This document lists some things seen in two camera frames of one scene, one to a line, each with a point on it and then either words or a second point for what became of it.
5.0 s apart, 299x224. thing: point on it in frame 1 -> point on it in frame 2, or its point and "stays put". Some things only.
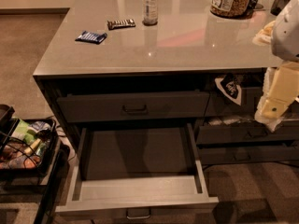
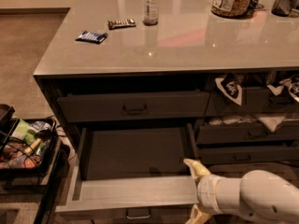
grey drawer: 219,105 stays put
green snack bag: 21,133 stays put
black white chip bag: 230,87 stays put
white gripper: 286,35 -> 206,189
